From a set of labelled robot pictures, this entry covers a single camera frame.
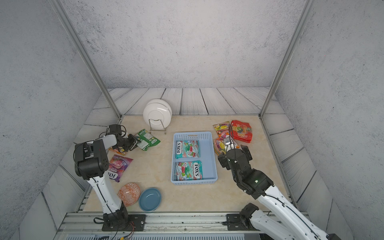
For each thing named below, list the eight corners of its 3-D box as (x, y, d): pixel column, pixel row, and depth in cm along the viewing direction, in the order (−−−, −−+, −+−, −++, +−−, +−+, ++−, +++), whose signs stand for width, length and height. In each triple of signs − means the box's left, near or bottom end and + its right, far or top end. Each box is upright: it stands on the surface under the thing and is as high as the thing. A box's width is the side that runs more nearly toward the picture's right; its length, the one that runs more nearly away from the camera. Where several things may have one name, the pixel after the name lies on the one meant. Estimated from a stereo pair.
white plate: (147, 131, 112) (140, 114, 98) (151, 116, 122) (145, 98, 109) (171, 131, 112) (168, 113, 98) (174, 116, 122) (171, 98, 109)
